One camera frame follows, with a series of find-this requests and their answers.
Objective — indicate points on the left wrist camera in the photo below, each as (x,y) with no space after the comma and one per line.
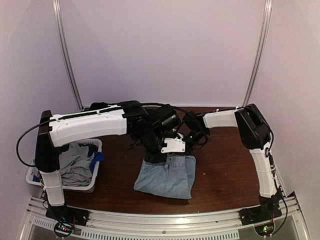
(173,145)

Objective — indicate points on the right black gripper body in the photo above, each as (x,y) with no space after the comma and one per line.
(192,141)

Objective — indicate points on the light blue denim garment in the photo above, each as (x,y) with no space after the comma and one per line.
(173,178)

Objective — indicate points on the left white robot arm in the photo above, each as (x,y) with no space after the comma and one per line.
(152,128)

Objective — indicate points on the aluminium frame post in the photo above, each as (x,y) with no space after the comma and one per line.
(65,53)
(264,30)

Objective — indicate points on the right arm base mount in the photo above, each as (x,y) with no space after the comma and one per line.
(257,214)

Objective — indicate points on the front aluminium rail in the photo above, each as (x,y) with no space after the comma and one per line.
(218,225)

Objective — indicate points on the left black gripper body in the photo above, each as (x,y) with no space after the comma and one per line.
(149,157)

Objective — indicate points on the white laundry basket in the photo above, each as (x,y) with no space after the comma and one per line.
(90,188)

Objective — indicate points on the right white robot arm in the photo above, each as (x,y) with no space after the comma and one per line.
(255,134)

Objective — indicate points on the left aluminium frame post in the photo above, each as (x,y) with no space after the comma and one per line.
(65,53)

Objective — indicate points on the blue garment in basket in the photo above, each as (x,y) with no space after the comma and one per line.
(98,157)

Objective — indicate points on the right aluminium frame post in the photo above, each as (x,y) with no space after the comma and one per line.
(264,30)

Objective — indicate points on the black t-shirt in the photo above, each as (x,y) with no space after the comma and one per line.
(100,105)

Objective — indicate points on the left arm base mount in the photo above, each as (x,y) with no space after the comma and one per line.
(70,215)

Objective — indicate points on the grey garment in basket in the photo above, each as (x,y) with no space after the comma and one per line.
(74,163)

